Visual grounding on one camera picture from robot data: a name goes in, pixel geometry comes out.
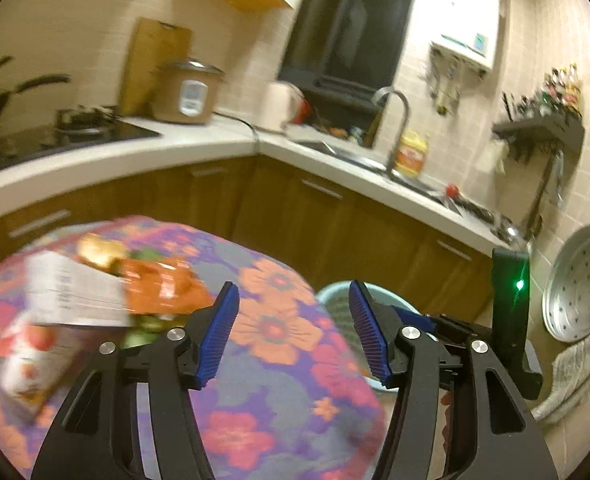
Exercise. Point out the grey wall rack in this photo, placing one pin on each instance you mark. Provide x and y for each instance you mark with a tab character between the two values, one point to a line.
545	132

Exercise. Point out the steel kitchen sink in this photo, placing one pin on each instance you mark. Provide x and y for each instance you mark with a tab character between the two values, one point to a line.
360	157

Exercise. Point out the red tomato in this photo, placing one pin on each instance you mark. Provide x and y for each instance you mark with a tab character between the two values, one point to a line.
453	191

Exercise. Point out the white paper box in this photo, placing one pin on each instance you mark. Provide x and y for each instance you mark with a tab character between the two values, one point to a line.
70	290

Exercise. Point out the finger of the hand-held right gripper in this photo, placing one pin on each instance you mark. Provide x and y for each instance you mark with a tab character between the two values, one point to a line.
415	318

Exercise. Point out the person's right hand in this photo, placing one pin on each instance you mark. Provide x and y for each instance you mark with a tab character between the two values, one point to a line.
445	425

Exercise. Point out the white electric kettle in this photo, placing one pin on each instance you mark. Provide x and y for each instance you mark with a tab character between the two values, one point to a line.
280	107

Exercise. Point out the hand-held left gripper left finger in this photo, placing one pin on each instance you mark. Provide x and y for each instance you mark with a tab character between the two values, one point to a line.
219	336

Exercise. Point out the metal sink faucet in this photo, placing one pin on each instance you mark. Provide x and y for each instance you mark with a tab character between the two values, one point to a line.
400	105

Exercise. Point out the light blue plastic basket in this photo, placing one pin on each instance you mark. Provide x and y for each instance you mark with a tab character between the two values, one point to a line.
334	300

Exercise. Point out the orange snack packet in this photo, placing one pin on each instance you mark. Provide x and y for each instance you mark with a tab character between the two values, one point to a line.
160	285

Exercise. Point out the yellow oil bottle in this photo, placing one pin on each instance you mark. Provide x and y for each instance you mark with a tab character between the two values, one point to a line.
411	155

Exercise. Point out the round metal steamer tray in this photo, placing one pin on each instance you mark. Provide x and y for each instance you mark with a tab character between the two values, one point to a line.
580	285

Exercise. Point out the floral printed tablecloth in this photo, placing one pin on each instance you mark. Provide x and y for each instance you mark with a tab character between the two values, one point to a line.
275	400

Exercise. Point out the black gas stove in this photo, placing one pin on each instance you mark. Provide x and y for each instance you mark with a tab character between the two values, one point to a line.
75	135

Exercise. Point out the brown rice cooker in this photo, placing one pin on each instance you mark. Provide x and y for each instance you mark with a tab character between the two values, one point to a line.
175	95

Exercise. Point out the brown wooden base cabinets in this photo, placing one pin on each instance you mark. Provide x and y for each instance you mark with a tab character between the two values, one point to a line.
275	220

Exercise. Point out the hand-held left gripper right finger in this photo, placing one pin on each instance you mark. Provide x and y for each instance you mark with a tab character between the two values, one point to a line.
370	336

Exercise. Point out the white patterned towel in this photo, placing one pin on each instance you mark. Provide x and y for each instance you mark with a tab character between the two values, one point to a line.
575	375

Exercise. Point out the hanging metal ladle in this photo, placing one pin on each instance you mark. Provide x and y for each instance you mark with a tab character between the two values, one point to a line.
545	195

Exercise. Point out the row of seasoning bottles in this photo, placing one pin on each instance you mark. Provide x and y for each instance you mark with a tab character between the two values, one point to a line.
555	92

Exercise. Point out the red and white packet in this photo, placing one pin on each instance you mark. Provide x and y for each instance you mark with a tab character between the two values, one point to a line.
30	366

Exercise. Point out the water heater pipes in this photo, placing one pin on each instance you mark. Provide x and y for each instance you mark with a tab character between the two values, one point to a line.
447	85

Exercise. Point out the dark kitchen window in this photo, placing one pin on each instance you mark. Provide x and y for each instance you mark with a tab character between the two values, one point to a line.
350	25

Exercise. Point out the wooden cutting board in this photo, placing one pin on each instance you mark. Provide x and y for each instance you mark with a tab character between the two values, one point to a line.
145	60

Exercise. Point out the white water heater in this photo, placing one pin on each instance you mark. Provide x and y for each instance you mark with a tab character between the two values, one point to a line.
467	15

